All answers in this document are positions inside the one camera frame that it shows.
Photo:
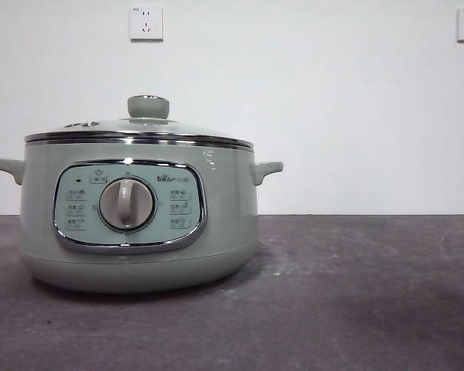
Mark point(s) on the glass lid with green knob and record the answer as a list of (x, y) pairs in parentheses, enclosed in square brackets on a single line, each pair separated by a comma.
[(148, 107)]

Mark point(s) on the sage green electric cooking pot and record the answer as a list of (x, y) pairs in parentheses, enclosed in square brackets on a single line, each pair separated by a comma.
[(228, 216)]

